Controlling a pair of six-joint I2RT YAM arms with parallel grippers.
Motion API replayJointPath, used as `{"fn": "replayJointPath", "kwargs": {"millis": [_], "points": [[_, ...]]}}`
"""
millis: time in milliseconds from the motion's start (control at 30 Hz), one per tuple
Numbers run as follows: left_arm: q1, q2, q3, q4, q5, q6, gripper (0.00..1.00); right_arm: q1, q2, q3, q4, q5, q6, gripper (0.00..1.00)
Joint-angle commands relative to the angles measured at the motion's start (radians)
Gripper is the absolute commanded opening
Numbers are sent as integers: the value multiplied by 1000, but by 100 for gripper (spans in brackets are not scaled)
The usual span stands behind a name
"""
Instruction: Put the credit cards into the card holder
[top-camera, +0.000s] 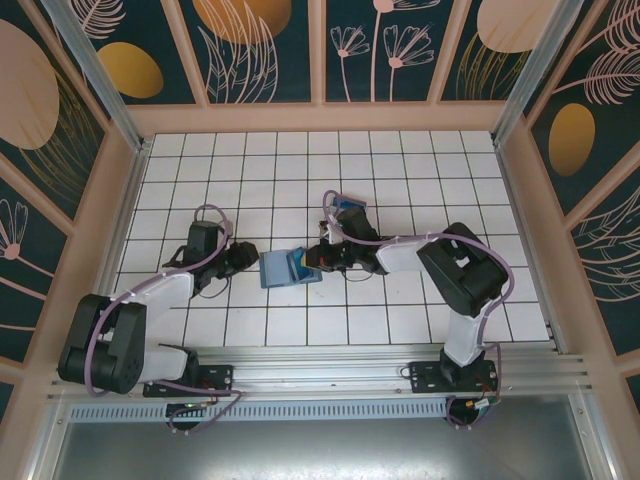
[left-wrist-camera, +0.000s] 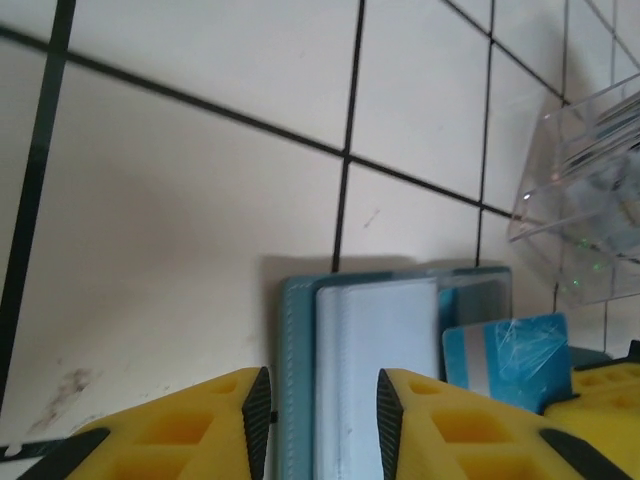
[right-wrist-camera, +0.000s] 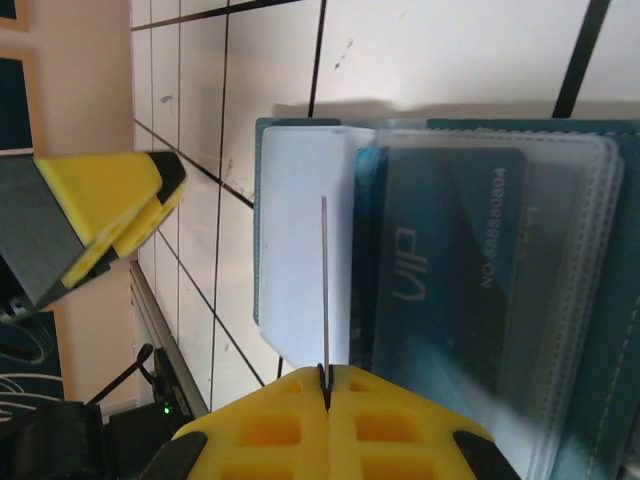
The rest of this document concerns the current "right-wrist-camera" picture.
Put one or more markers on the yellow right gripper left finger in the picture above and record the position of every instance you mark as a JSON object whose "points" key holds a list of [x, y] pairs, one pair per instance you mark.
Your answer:
{"points": [[260, 435]]}

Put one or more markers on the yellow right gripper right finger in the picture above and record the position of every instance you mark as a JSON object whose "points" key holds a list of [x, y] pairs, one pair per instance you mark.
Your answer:
{"points": [[395, 440]]}

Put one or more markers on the blue credit card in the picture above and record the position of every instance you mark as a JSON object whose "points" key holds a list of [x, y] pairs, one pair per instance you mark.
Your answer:
{"points": [[325, 300], [440, 260]]}

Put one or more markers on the teal card holder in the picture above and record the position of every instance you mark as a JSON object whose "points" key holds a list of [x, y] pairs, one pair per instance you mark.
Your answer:
{"points": [[295, 250]]}

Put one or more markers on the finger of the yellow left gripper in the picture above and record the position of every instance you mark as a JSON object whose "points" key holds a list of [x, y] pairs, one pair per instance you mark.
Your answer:
{"points": [[110, 190], [125, 235]]}

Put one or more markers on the aluminium table rail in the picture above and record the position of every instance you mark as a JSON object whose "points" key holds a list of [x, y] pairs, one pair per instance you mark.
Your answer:
{"points": [[160, 320]]}

